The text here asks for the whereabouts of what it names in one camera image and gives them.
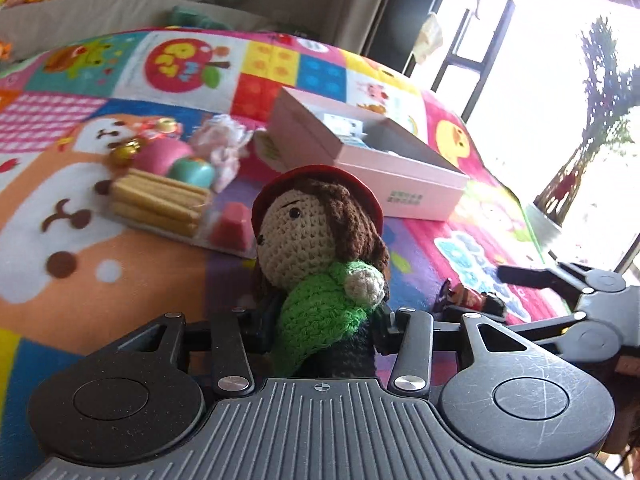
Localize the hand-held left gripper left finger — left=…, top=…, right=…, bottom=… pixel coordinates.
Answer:
left=112, top=307, right=274, bottom=397

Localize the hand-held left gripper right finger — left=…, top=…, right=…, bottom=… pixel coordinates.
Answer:
left=377, top=305, right=512, bottom=396

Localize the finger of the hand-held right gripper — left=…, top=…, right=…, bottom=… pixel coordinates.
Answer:
left=497, top=261, right=628, bottom=296
left=492, top=310, right=623, bottom=362

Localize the small red black figurine keychain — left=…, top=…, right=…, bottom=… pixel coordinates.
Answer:
left=432, top=279, right=507, bottom=317

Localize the pink heart-shaped toy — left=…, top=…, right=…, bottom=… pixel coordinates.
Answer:
left=209, top=202, right=252, bottom=256

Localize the crochet doll with red hat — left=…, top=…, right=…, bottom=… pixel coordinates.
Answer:
left=250, top=164, right=396, bottom=378

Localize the biscuit stick packet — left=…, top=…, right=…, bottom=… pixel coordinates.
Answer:
left=107, top=167, right=213, bottom=238

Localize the pink cardboard box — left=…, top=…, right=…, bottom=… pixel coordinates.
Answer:
left=267, top=86, right=471, bottom=222

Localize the pink item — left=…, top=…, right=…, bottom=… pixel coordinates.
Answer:
left=190, top=114, right=253, bottom=193

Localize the gold bell keychain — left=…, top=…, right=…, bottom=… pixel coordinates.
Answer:
left=109, top=117, right=181, bottom=168

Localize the white power strip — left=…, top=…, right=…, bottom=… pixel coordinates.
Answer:
left=322, top=112, right=365, bottom=137

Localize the white plant pot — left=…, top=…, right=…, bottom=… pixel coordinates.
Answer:
left=522, top=202, right=566, bottom=251

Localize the colourful printed blanket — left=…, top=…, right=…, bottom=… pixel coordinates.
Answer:
left=0, top=27, right=566, bottom=480

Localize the pink and teal toy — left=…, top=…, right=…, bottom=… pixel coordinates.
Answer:
left=131, top=139, right=217, bottom=192

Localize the tall green plant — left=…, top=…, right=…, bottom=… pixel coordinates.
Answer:
left=537, top=17, right=640, bottom=221

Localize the hanging pale cloth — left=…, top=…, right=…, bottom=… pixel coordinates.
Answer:
left=412, top=12, right=446, bottom=63

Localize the green cloth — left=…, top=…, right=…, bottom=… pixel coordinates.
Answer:
left=167, top=6, right=231, bottom=31

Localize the beige curtain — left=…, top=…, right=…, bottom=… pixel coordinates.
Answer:
left=332, top=0, right=406, bottom=56

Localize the beige sofa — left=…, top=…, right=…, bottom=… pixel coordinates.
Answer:
left=0, top=0, right=321, bottom=61

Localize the black window frame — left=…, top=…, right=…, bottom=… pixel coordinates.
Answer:
left=432, top=0, right=516, bottom=121

